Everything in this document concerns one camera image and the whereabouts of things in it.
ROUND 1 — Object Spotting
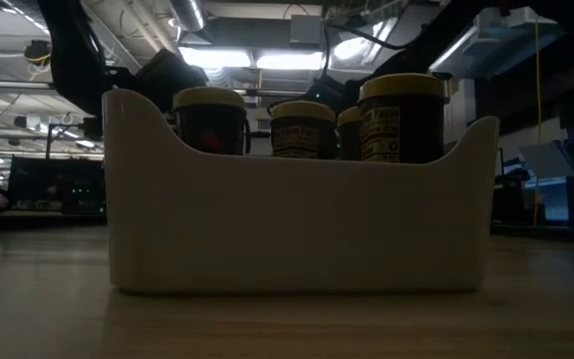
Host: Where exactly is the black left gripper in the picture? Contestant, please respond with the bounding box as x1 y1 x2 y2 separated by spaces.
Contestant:
134 48 253 156

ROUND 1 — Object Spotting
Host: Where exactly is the yellow-lid brown spice jar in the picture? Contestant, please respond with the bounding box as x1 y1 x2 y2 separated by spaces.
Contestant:
356 73 446 165
172 87 248 156
336 106 363 162
269 100 338 161

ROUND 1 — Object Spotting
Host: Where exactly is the white plastic handled bin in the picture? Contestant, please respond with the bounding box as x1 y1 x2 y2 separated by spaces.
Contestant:
102 89 501 294

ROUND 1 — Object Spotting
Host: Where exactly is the long horizontal silver pipe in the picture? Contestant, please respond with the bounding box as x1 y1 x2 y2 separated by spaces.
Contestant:
0 79 318 101

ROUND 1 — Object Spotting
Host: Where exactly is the bright ceiling light panel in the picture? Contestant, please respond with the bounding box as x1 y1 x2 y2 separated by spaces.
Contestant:
179 47 253 69
255 49 333 71

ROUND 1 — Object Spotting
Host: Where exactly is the grey ceiling junction box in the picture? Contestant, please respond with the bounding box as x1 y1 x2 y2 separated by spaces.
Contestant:
289 14 324 46

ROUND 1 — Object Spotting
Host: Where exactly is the white ceiling air unit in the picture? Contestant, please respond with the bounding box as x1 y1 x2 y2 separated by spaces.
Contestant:
475 7 562 46

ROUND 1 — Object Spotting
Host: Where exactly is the dark monitor on bench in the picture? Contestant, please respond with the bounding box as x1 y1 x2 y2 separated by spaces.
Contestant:
7 157 107 215

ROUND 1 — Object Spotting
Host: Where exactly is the black office chair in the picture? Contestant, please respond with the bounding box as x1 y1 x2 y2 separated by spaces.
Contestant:
493 159 532 225

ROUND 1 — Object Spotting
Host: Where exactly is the white tilted panel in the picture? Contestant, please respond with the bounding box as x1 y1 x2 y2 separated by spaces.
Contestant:
518 140 574 180

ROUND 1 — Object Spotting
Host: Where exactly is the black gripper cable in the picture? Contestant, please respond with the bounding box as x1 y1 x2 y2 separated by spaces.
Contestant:
321 23 408 79

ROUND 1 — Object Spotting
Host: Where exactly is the narrow round silver duct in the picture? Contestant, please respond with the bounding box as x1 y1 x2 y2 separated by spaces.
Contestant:
169 0 208 32

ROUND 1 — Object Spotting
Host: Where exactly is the yellow hanging cable reel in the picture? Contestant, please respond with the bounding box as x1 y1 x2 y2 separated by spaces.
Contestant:
22 39 54 81

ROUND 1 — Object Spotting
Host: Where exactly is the glass window dark frame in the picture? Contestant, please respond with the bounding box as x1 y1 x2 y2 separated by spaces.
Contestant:
535 117 574 223

